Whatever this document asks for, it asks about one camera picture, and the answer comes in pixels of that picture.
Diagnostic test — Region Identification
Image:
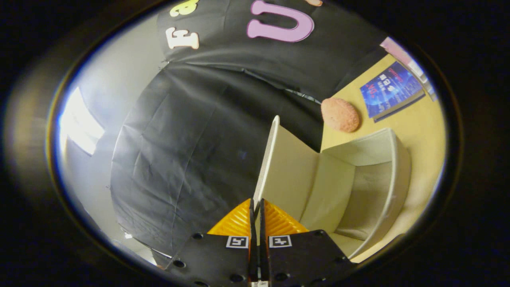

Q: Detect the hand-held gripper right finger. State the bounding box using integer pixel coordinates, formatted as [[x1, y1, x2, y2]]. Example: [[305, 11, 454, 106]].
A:
[[259, 199, 355, 287]]

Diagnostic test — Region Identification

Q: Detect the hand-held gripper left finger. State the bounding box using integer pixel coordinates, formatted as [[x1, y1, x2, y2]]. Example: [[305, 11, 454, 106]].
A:
[[165, 199, 259, 287]]

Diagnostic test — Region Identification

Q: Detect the beige fabric storage box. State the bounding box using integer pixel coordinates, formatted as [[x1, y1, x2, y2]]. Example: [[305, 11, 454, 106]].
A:
[[253, 116, 412, 259]]

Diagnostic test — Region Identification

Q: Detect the black backdrop cloth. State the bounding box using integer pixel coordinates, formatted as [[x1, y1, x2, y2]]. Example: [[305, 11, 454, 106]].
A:
[[110, 0, 389, 267]]

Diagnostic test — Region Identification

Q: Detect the pink textured ball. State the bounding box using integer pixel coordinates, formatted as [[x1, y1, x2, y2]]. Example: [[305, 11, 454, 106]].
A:
[[321, 98, 361, 133]]

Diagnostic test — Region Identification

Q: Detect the blue cover book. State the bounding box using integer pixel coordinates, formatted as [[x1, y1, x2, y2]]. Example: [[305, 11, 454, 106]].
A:
[[360, 61, 426, 122]]

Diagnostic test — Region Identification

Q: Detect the white cover book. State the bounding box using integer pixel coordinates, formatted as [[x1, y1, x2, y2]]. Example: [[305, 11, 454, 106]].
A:
[[422, 76, 439, 101]]

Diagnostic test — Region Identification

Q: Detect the pink cover book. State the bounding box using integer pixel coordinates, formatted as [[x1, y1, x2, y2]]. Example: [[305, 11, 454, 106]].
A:
[[380, 37, 429, 82]]

